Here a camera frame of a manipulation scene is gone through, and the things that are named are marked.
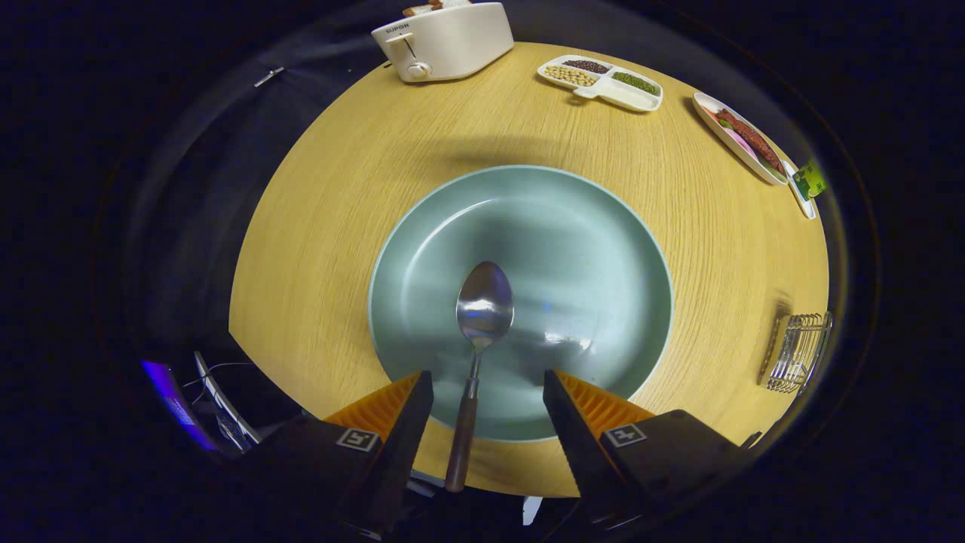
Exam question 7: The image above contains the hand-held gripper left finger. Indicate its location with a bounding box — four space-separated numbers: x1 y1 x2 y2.
249 370 435 540

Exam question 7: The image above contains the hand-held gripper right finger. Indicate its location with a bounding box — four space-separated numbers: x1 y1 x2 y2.
543 369 758 529

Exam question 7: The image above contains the metal spoon with brown handle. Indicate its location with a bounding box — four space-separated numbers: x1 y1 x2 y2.
444 261 515 493

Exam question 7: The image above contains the white open laptop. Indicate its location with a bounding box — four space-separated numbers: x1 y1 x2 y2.
194 351 261 446

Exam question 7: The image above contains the pale green round plate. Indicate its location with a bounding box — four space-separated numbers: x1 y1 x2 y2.
368 164 674 443

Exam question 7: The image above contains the purple lit screen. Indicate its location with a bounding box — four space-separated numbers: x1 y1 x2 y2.
142 360 219 452

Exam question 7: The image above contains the white square coaster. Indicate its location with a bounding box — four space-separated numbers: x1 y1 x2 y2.
783 161 817 220

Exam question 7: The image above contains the red-brown meat piece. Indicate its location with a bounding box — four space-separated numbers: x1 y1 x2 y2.
716 109 785 173

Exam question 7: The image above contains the white round food plate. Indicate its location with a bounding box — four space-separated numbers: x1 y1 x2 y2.
692 91 790 186

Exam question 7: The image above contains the green label drink bottle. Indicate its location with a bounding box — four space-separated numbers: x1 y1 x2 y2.
792 158 828 201

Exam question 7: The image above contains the white divided bean dish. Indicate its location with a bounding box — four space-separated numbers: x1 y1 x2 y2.
537 55 664 113

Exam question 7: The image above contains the white toaster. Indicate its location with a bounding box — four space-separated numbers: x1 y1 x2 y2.
371 2 515 83

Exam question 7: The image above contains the small metal wire basket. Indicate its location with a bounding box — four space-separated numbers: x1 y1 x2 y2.
765 311 834 394

